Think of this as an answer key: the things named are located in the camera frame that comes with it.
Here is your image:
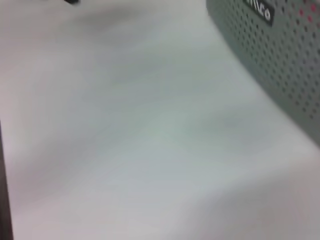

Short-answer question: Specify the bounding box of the grey-green perforated plastic basket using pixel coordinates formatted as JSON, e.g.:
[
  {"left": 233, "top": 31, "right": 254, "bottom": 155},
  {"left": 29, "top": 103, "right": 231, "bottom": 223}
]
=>
[{"left": 206, "top": 0, "right": 320, "bottom": 151}]

